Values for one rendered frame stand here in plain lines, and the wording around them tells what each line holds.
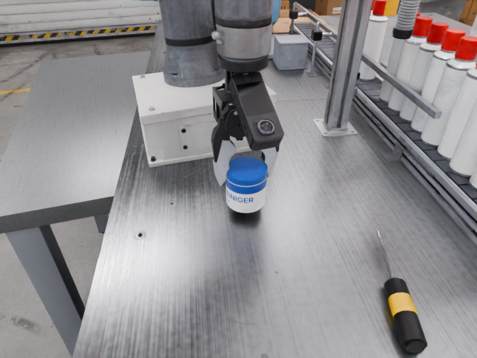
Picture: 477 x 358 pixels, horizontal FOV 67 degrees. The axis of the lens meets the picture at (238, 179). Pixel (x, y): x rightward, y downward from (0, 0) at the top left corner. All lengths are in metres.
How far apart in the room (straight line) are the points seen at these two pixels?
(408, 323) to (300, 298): 0.13
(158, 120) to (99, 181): 0.17
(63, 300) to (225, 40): 0.69
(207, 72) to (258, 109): 0.37
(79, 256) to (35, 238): 1.02
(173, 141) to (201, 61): 0.20
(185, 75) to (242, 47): 0.36
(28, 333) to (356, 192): 1.32
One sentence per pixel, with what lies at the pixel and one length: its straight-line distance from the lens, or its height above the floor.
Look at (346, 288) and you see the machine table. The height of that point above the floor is 0.83.
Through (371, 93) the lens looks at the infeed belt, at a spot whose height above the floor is 0.88.
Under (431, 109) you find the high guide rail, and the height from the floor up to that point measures 0.96.
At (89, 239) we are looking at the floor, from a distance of 1.89.
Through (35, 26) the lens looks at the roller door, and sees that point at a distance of 5.21.
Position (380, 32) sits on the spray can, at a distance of 1.07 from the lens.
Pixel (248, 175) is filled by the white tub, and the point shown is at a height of 0.92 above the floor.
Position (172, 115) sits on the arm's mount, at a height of 0.94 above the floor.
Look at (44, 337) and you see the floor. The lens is 1.61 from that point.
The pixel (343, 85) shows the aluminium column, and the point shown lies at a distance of 0.88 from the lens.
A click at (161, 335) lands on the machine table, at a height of 0.83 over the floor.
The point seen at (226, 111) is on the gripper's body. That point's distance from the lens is 0.52.
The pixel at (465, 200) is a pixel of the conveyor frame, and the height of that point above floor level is 0.88.
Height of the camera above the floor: 1.25
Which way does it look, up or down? 36 degrees down
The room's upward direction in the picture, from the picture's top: straight up
